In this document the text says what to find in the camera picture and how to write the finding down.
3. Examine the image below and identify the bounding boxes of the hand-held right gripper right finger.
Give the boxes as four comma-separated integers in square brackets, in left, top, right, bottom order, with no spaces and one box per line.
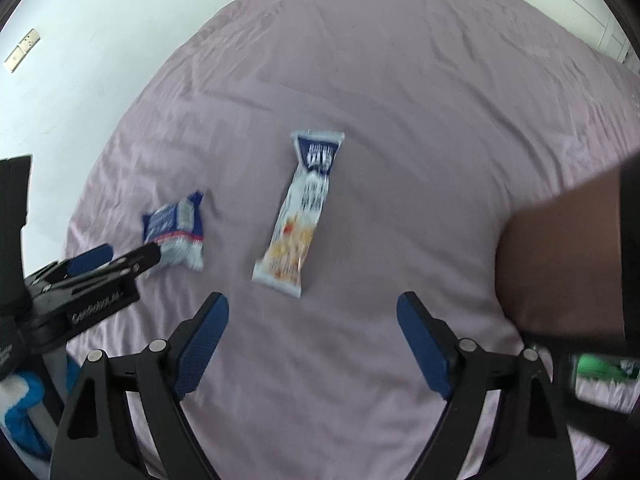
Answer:
[396,291,576,480]

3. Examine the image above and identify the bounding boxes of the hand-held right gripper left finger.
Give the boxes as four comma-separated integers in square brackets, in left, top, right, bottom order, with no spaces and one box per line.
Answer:
[49,291,231,480]

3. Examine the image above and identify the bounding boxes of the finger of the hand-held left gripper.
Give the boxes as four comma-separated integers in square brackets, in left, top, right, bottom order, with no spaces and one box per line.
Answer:
[65,242,162,291]
[24,243,115,283]

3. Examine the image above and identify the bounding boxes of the blue white snack packet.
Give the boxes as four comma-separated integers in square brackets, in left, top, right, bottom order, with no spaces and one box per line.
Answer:
[141,191,207,274]

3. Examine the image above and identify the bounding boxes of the long white cereal bar packet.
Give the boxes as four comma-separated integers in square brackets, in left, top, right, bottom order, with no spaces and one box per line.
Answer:
[251,130,346,300]

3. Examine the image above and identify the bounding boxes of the person's left hand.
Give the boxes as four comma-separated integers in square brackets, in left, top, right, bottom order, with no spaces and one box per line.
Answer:
[0,372,57,463]

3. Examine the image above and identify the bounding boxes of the green packet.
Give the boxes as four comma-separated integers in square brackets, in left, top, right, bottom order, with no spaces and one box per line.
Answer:
[575,354,637,382]

